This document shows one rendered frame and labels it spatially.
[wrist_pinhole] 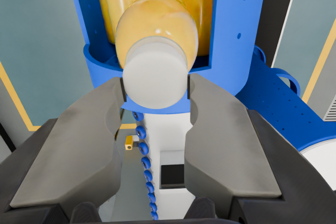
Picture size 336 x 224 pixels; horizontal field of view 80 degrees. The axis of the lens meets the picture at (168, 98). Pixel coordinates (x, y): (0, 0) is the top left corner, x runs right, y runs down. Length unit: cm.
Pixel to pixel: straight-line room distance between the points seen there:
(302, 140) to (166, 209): 69
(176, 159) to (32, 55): 141
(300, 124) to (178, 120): 41
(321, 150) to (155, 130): 52
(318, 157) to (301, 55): 119
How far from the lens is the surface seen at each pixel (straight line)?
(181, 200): 105
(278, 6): 148
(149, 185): 88
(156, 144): 76
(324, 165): 84
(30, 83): 198
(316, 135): 77
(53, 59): 178
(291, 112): 85
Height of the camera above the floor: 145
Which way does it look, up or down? 57 degrees down
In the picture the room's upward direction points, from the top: 178 degrees clockwise
